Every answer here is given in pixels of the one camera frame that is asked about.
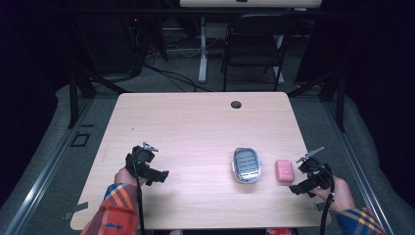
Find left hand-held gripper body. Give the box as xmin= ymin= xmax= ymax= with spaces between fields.
xmin=125 ymin=141 xmax=160 ymax=179

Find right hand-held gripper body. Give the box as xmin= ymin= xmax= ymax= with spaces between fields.
xmin=296 ymin=146 xmax=334 ymax=191

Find pink soap bar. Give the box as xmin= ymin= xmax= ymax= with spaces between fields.
xmin=274 ymin=159 xmax=296 ymax=183

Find grey metal soap dish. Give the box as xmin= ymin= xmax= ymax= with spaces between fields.
xmin=231 ymin=146 xmax=263 ymax=184

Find person's left hand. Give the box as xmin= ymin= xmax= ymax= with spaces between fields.
xmin=114 ymin=166 xmax=148 ymax=188

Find person's right hand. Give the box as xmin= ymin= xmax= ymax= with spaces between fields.
xmin=310 ymin=175 xmax=357 ymax=214

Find red packet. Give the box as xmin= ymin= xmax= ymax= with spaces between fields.
xmin=265 ymin=227 xmax=299 ymax=235

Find black tape square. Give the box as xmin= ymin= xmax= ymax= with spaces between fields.
xmin=69 ymin=131 xmax=92 ymax=149

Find black equipment cabinet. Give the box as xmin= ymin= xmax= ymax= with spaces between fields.
xmin=69 ymin=13 xmax=145 ymax=74

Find white desk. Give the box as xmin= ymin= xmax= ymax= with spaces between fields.
xmin=178 ymin=0 xmax=323 ymax=84

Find black folding chair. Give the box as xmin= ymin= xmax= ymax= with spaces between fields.
xmin=221 ymin=13 xmax=297 ymax=93

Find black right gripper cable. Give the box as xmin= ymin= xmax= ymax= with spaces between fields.
xmin=319 ymin=163 xmax=337 ymax=235

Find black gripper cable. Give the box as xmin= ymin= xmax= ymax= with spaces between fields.
xmin=131 ymin=148 xmax=147 ymax=235
xmin=319 ymin=163 xmax=337 ymax=235

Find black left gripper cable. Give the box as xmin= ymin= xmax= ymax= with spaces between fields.
xmin=131 ymin=148 xmax=147 ymax=235

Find metal floor rail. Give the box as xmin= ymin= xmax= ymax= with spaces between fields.
xmin=2 ymin=97 xmax=96 ymax=235
xmin=322 ymin=100 xmax=396 ymax=235

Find black metal frame stand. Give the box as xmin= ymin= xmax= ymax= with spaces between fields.
xmin=66 ymin=70 xmax=130 ymax=130
xmin=286 ymin=70 xmax=347 ymax=133

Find black floor cables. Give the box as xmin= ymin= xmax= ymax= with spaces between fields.
xmin=142 ymin=63 xmax=217 ymax=93

